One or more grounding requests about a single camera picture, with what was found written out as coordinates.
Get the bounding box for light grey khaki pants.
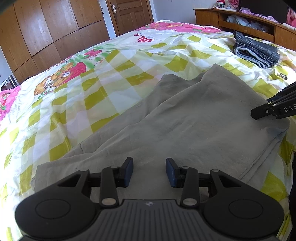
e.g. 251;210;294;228
33;65;290;199

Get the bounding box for folded grey striped garment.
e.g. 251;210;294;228
233;31;280;69

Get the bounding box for wooden tv cabinet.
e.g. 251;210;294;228
194;9;296;51

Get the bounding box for checkered cartoon bed sheet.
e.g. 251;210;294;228
1;20;295;240

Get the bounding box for white blue bag pile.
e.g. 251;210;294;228
1;75;19;91

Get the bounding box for brown wooden door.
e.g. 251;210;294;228
106;0;154;36

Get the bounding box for brown wooden wardrobe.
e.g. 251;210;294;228
1;1;109;83

